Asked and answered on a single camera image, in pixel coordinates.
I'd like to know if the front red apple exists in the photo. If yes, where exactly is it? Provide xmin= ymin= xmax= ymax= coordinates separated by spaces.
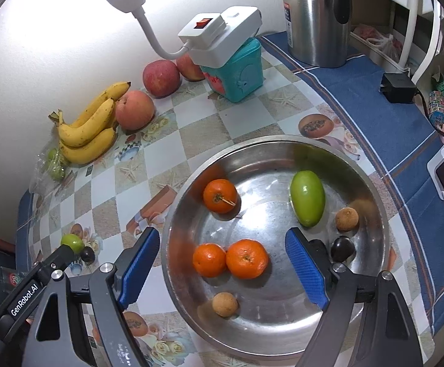
xmin=116 ymin=90 xmax=155 ymax=131

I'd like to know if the yellow banana bunch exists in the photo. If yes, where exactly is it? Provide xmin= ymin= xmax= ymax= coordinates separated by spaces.
xmin=48 ymin=81 xmax=131 ymax=165

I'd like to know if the teal plastic box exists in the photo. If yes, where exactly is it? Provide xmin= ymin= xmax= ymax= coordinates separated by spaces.
xmin=200 ymin=37 xmax=264 ymax=103

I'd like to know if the rear red apple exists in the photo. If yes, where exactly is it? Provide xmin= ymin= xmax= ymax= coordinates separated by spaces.
xmin=175 ymin=53 xmax=204 ymax=82

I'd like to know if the steel thermos kettle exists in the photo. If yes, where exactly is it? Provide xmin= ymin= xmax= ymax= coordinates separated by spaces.
xmin=283 ymin=0 xmax=352 ymax=68

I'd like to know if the red apple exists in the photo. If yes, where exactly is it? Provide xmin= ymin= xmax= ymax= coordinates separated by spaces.
xmin=116 ymin=90 xmax=155 ymax=131
xmin=142 ymin=60 xmax=181 ymax=98
xmin=175 ymin=53 xmax=204 ymax=82

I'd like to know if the middle red apple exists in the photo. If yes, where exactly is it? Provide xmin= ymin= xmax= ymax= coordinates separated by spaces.
xmin=142 ymin=60 xmax=181 ymax=98

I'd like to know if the glass mug with logo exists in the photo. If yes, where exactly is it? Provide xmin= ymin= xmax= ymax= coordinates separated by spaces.
xmin=0 ymin=267 xmax=27 ymax=287

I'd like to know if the patterned blue tablecloth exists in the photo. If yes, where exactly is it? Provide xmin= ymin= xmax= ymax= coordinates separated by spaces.
xmin=16 ymin=33 xmax=444 ymax=360

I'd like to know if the green jujube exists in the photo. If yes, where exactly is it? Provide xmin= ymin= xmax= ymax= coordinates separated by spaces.
xmin=61 ymin=234 xmax=85 ymax=254
xmin=290 ymin=171 xmax=326 ymax=228

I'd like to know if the dark plum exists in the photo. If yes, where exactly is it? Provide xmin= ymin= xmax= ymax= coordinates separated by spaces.
xmin=80 ymin=246 xmax=96 ymax=266
xmin=330 ymin=235 xmax=356 ymax=263

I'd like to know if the clear tray of green fruits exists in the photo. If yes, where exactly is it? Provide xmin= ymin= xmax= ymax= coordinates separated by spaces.
xmin=28 ymin=138 xmax=69 ymax=196

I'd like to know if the white power strip lamp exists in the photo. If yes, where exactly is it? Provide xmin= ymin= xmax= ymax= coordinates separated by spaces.
xmin=107 ymin=0 xmax=263 ymax=69

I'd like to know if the white shelf rack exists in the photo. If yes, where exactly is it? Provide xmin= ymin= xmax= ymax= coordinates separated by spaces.
xmin=349 ymin=0 xmax=444 ymax=85

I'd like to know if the orange mandarin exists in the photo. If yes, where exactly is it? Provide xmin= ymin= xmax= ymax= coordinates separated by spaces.
xmin=203 ymin=179 xmax=238 ymax=215
xmin=192 ymin=243 xmax=227 ymax=278
xmin=226 ymin=239 xmax=269 ymax=280

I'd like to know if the black power adapter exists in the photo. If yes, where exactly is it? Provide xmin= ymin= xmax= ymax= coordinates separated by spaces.
xmin=379 ymin=73 xmax=417 ymax=104

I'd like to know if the stainless steel bowl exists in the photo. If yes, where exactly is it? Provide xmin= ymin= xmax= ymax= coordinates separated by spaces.
xmin=160 ymin=135 xmax=390 ymax=360

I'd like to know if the brown longan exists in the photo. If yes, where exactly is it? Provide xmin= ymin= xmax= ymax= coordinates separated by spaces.
xmin=335 ymin=207 xmax=360 ymax=232
xmin=212 ymin=292 xmax=238 ymax=318

